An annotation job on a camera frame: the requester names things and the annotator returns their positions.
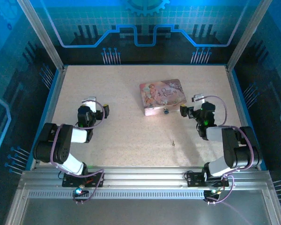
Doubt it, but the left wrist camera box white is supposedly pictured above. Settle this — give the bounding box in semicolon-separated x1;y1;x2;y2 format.
81;96;97;113

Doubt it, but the pink printed tin box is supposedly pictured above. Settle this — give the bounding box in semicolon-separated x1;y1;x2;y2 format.
139;78;188;117

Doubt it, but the aluminium frame post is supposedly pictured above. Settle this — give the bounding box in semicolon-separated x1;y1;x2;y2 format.
16;0;66;71
226;0;274;72

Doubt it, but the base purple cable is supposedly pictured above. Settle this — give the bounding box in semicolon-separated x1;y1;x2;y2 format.
72;169;106;205
205;174;237;205

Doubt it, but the left controller board with LED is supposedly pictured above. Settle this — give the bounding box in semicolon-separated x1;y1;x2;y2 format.
72;186;89;198

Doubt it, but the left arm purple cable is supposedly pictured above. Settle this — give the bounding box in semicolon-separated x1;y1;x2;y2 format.
49;100;106;170

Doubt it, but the right controller board with LED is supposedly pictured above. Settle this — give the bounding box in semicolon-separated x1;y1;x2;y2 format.
204;187;223;199

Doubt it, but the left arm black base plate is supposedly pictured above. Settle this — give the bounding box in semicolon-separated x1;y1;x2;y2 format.
61;172;105;188

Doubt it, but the slotted grey cable duct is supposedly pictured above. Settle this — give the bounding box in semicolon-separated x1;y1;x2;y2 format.
27;190;206;200

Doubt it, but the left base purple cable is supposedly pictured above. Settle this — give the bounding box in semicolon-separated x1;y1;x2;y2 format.
72;169;106;205

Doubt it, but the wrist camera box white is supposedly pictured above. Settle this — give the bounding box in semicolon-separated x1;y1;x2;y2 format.
81;96;97;113
192;94;206;112

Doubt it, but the aluminium mounting rail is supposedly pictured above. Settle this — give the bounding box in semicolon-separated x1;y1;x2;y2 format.
17;165;276;200

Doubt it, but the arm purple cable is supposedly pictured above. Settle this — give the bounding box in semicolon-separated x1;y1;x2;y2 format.
49;100;106;170
197;94;254;177

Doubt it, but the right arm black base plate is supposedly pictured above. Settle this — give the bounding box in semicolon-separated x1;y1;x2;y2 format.
185;171;230;188

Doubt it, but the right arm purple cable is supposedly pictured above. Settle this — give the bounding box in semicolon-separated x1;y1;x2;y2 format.
197;94;254;177

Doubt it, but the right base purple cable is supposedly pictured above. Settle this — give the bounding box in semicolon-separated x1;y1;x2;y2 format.
205;174;237;205

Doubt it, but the controller board with led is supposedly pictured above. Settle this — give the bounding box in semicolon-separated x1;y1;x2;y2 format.
204;187;223;199
72;186;89;198

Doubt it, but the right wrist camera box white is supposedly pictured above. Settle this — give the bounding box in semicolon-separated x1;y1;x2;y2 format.
192;94;206;112

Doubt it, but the aluminium side rail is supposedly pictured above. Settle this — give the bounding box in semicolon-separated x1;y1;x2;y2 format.
225;65;259;170
30;66;67;170

